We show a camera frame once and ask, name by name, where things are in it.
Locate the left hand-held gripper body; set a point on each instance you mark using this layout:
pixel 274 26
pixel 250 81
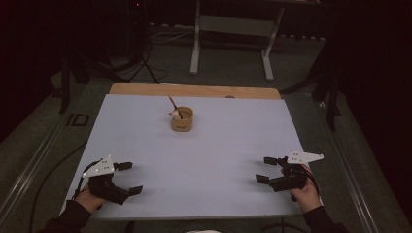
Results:
pixel 105 184

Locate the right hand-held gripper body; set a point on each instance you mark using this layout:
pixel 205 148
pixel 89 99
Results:
pixel 293 178

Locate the white table mat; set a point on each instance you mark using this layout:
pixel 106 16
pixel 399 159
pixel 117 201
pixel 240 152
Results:
pixel 200 161

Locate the white metal stand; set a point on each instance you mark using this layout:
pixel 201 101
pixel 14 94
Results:
pixel 239 26

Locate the black metal stand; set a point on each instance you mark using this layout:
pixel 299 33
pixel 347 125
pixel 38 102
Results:
pixel 332 90

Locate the person's left hand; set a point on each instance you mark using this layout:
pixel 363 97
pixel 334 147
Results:
pixel 89 200

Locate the black tripod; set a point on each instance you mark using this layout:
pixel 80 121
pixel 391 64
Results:
pixel 142 48

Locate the black floor socket box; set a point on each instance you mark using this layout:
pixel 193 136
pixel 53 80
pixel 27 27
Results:
pixel 77 119

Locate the person's right hand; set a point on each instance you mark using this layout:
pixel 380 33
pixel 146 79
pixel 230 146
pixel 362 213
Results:
pixel 306 194

